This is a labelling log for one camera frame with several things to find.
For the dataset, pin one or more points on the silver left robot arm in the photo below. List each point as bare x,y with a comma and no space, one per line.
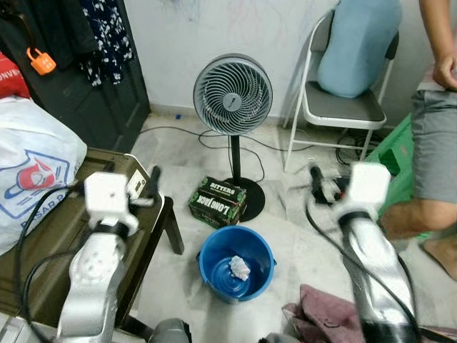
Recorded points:
96,271

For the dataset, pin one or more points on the person bare forearm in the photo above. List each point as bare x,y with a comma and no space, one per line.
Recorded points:
435,28

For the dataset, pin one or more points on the person hand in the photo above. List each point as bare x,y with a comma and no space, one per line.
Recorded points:
444,71

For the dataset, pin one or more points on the small white box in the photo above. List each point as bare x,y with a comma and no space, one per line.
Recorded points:
136,184

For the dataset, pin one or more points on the dark green carton box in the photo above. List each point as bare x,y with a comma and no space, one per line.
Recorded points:
218,202

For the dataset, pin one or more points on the grey folding chair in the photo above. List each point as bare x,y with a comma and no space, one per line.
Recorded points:
343,111

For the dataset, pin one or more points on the green plastic stool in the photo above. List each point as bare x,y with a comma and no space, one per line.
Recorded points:
396,153

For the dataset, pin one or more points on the dark brown table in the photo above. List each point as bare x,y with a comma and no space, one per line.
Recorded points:
64,243

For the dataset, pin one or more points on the blue plastic bucket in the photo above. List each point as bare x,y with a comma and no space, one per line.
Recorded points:
214,257

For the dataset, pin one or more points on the black wardrobe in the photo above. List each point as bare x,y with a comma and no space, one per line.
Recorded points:
71,107

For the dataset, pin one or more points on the person in grey shorts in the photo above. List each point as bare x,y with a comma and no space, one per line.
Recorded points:
432,143

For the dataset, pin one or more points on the crumpled white paper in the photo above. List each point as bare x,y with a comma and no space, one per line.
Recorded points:
239,269

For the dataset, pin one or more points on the grey standing fan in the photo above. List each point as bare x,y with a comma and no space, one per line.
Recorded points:
232,93

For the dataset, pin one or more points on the white printed plastic bag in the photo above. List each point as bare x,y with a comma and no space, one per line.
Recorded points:
36,143

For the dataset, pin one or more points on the mauve crumpled cloth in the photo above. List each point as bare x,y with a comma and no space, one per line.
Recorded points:
321,318

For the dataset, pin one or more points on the light blue cushion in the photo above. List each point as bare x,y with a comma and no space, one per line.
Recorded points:
357,46

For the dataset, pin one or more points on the dark floral garment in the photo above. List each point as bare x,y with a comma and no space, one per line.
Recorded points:
107,36

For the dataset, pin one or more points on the orange padlock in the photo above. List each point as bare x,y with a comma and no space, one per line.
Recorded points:
41,63

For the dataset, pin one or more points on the red printed bag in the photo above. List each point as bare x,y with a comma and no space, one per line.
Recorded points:
11,78

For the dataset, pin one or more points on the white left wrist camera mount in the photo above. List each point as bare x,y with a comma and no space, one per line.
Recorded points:
107,194

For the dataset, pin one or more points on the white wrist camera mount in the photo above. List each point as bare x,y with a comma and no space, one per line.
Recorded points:
107,194
368,184

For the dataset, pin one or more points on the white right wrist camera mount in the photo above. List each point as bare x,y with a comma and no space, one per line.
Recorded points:
368,184

